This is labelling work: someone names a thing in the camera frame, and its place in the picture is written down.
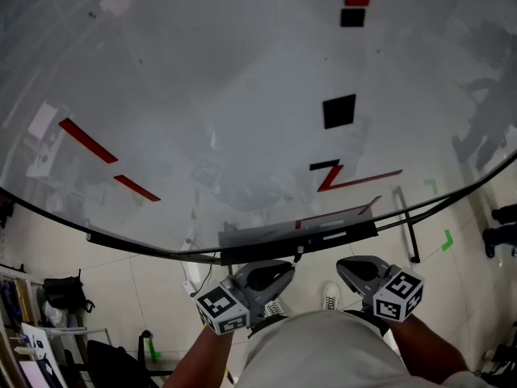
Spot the blue marker pen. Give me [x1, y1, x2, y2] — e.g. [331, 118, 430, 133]
[307, 231, 348, 245]

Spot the white left shoe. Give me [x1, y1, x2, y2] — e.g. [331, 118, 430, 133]
[264, 299, 290, 318]

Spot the black office chair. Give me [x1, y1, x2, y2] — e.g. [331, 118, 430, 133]
[86, 329, 173, 388]

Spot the black tape strip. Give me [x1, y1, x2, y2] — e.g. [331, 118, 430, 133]
[309, 158, 341, 172]

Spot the white panel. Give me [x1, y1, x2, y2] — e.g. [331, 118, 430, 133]
[19, 322, 68, 388]

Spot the small black tape square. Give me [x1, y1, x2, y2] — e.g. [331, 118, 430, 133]
[339, 8, 367, 28]

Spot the white storage shelf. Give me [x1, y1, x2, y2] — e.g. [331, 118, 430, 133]
[0, 264, 45, 388]

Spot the clear plastic bag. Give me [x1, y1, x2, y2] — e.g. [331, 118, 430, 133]
[42, 300, 68, 329]

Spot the white shirt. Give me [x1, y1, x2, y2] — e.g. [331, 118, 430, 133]
[233, 310, 496, 388]

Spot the white whiteboard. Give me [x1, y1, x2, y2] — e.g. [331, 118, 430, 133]
[0, 0, 517, 264]

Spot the person's right forearm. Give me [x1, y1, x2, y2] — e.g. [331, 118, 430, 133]
[389, 313, 472, 386]

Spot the black marker tray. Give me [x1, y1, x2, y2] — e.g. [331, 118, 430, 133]
[217, 221, 380, 266]

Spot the black backpack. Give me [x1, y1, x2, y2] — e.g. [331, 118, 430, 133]
[42, 268, 96, 314]

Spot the person's left forearm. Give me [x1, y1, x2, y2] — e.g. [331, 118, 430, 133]
[163, 323, 235, 388]

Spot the pink tablet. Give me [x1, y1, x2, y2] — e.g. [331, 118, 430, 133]
[19, 360, 52, 388]

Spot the large black tape square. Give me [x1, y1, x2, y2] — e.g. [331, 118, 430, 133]
[322, 94, 357, 130]

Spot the black cable bundle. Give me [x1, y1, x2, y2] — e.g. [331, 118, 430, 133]
[480, 339, 517, 388]

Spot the white right shoe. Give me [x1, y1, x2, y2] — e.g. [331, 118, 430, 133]
[321, 281, 341, 310]

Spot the white metal bar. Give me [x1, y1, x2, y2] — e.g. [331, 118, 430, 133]
[40, 325, 110, 337]

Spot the white shoe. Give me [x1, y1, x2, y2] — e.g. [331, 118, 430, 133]
[264, 299, 290, 318]
[321, 281, 341, 310]

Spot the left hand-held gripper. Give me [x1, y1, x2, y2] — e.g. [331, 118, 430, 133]
[193, 259, 296, 335]

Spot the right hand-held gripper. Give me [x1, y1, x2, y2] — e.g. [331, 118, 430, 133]
[335, 255, 426, 323]

